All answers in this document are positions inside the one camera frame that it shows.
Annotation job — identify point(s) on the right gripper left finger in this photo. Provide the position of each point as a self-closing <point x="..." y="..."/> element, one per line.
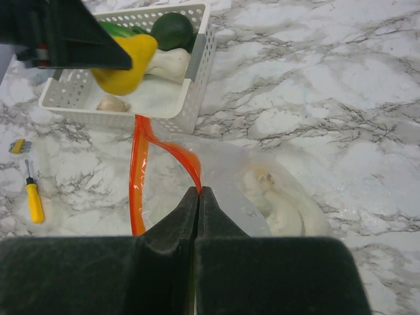
<point x="146" y="274"/>

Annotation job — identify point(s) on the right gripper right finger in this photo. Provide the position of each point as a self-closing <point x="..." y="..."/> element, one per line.
<point x="238" y="274"/>

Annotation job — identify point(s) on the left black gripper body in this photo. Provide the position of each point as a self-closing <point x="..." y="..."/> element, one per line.
<point x="23" y="28"/>

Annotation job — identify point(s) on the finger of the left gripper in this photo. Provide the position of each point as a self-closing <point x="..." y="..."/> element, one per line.
<point x="75" y="39"/>

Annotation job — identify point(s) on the white perforated plastic basket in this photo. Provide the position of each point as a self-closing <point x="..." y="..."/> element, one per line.
<point x="74" y="93"/>

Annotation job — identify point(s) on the yellow toy lemon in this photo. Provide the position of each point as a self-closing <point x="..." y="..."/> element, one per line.
<point x="123" y="79"/>

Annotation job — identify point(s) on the white toy mushroom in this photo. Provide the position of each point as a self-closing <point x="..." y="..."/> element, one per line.
<point x="287" y="208"/>

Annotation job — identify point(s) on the clear orange zip bag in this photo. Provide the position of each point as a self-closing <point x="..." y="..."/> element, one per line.
<point x="164" y="165"/>

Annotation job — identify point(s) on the toy garlic bulb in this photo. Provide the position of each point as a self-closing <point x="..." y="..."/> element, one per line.
<point x="111" y="103"/>

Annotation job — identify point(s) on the dark green toy avocado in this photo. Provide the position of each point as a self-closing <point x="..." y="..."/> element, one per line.
<point x="174" y="31"/>

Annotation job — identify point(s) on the toy bok choy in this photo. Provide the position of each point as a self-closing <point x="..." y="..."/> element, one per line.
<point x="171" y="65"/>

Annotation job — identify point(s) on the small yellow grey connector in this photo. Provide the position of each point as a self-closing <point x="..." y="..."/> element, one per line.
<point x="20" y="146"/>

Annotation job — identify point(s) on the yellow handled screwdriver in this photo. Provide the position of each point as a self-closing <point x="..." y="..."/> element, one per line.
<point x="34" y="201"/>

